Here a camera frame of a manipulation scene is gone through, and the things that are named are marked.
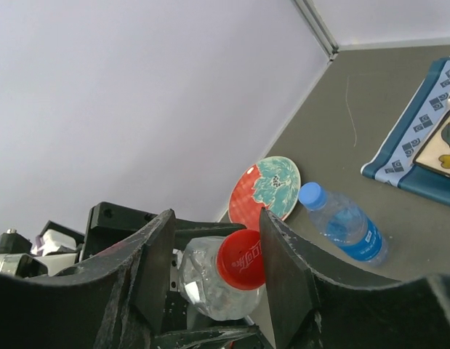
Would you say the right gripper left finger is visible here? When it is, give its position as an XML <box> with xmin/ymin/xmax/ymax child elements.
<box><xmin>0</xmin><ymin>209</ymin><xmax>175</xmax><ymax>348</ymax></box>

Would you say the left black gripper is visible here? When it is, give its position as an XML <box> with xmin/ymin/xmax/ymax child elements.
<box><xmin>80</xmin><ymin>201</ymin><xmax>245</xmax><ymax>260</ymax></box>

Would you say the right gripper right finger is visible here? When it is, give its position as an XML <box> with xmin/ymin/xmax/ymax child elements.
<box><xmin>260</xmin><ymin>209</ymin><xmax>450</xmax><ymax>348</ymax></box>

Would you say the red cap clear bottle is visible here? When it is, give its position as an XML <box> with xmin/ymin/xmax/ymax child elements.
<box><xmin>179</xmin><ymin>236</ymin><xmax>265</xmax><ymax>321</ymax></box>

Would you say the blue cap water bottle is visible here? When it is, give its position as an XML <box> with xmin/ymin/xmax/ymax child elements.
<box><xmin>299</xmin><ymin>182</ymin><xmax>388</xmax><ymax>266</ymax></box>

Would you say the round red teal plate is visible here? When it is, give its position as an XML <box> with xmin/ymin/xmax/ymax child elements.
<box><xmin>228</xmin><ymin>156</ymin><xmax>302</xmax><ymax>230</ymax></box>

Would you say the blue patterned placemat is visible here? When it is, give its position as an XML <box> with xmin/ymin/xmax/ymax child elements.
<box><xmin>361</xmin><ymin>56</ymin><xmax>450</xmax><ymax>206</ymax></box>

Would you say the square floral beige plate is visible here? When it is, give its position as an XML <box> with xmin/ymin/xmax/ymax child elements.
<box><xmin>412</xmin><ymin>111</ymin><xmax>450</xmax><ymax>178</ymax></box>

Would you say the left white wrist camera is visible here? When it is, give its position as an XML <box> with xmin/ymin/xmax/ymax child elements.
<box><xmin>31</xmin><ymin>220</ymin><xmax>85</xmax><ymax>275</ymax></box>

